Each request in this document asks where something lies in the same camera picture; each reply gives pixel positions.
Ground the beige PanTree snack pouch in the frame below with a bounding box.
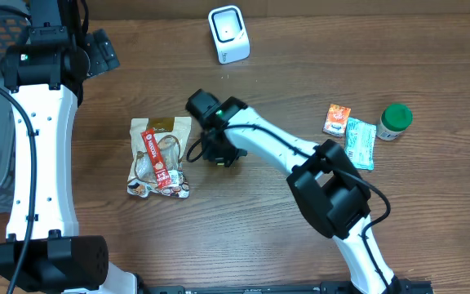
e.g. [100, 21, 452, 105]
[126, 117, 192, 198]

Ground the red Nescafe coffee stick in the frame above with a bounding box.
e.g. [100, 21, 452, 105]
[141, 129, 172, 189]

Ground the orange snack box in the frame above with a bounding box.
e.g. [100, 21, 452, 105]
[322, 104, 351, 137]

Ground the teal tissue pack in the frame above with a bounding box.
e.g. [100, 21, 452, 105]
[344, 118, 376, 171]

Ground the green lid jar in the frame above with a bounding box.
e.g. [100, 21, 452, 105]
[376, 104, 413, 140]

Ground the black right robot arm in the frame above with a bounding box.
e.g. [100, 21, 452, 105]
[185, 89, 400, 293]

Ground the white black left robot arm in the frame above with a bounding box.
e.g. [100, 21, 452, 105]
[0, 0, 144, 294]

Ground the white barcode scanner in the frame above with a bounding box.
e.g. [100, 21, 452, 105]
[208, 5, 251, 65]

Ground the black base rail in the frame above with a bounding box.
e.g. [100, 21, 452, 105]
[140, 279, 434, 294]

